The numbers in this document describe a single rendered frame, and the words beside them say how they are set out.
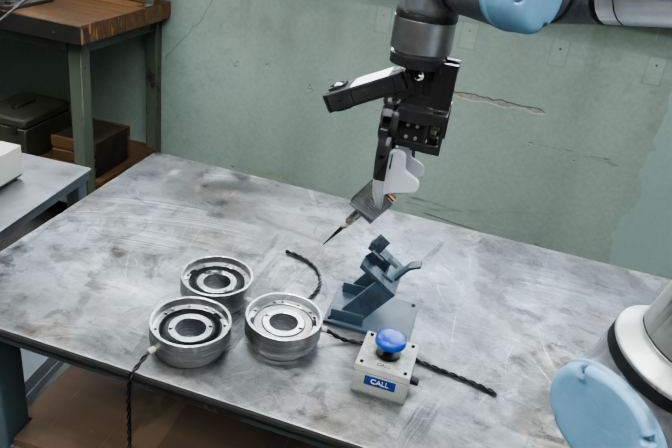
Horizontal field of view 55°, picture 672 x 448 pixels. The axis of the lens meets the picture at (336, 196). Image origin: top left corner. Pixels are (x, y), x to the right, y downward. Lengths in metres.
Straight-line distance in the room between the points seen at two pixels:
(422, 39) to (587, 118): 1.66
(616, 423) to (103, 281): 0.71
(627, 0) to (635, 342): 0.35
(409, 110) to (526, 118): 1.60
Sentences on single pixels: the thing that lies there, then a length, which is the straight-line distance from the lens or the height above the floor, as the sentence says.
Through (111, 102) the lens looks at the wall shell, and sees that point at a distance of 2.92.
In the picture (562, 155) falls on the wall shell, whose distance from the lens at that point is 2.43.
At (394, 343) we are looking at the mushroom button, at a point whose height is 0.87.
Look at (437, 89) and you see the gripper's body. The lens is 0.80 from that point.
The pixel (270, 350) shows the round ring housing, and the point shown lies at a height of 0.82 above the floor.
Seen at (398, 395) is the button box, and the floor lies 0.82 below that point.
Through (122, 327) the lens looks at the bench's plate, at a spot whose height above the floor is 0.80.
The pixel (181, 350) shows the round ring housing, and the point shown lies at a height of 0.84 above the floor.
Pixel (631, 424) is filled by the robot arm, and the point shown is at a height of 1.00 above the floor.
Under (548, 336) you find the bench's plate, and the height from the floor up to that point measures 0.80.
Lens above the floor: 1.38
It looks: 27 degrees down
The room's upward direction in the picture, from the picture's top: 8 degrees clockwise
